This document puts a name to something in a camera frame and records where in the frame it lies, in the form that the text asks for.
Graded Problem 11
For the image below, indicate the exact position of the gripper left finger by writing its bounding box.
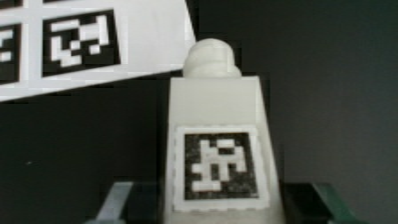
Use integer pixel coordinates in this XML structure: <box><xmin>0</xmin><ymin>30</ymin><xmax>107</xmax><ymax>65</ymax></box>
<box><xmin>86</xmin><ymin>182</ymin><xmax>134</xmax><ymax>224</ymax></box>

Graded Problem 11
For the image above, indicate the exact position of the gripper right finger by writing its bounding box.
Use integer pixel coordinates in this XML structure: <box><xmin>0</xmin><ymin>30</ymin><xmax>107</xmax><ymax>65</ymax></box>
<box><xmin>285</xmin><ymin>181</ymin><xmax>361</xmax><ymax>224</ymax></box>

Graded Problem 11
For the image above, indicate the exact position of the white table leg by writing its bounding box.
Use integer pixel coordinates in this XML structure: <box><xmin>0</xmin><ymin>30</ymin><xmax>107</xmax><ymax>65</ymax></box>
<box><xmin>164</xmin><ymin>39</ymin><xmax>287</xmax><ymax>224</ymax></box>

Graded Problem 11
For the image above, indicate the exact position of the white sheet with tags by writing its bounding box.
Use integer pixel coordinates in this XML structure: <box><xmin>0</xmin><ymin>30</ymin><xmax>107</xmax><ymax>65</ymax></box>
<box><xmin>0</xmin><ymin>0</ymin><xmax>196</xmax><ymax>102</ymax></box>

